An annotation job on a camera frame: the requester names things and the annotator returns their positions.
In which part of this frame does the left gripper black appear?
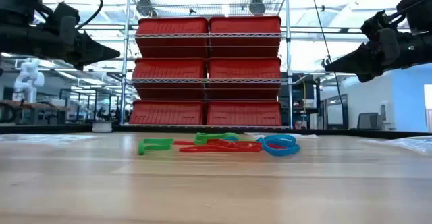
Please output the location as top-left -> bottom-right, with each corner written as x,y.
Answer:
43,14 -> 121,71

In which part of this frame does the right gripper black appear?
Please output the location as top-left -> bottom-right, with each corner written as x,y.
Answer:
325,31 -> 412,83

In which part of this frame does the black equipment stand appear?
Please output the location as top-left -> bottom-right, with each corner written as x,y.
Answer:
292,75 -> 321,129

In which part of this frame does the black framed glass panel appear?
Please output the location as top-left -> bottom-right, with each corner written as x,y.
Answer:
320,94 -> 349,130

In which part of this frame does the grey monitor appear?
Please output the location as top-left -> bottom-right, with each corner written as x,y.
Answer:
356,112 -> 384,130

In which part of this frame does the red plastic bin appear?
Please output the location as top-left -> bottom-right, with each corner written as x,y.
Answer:
206,99 -> 283,127
129,99 -> 205,126
135,16 -> 209,59
207,57 -> 282,100
132,57 -> 207,100
208,15 -> 282,58

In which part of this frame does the white tape roll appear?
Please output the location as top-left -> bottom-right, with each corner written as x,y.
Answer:
91,121 -> 113,133

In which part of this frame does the wooden background workbench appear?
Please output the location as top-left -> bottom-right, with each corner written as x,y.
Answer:
0,99 -> 71,125

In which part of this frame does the thin black hanging cable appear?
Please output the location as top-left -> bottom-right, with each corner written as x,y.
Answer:
309,0 -> 346,117

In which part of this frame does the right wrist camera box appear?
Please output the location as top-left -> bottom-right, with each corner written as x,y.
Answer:
361,9 -> 389,36

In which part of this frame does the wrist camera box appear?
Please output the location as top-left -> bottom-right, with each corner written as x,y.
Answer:
49,1 -> 81,28
361,9 -> 389,36

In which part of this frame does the black looped gripper cable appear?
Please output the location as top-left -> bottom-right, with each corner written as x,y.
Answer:
23,0 -> 104,30

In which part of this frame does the white wall unit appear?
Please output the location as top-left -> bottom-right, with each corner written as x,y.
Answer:
380,101 -> 395,130

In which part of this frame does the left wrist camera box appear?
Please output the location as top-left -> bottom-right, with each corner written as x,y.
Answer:
49,1 -> 81,28

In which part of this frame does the chrome wire shelf rack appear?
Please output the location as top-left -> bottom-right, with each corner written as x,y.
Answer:
119,0 -> 294,130

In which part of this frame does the black metal table frame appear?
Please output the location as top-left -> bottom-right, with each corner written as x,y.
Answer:
0,124 -> 432,140

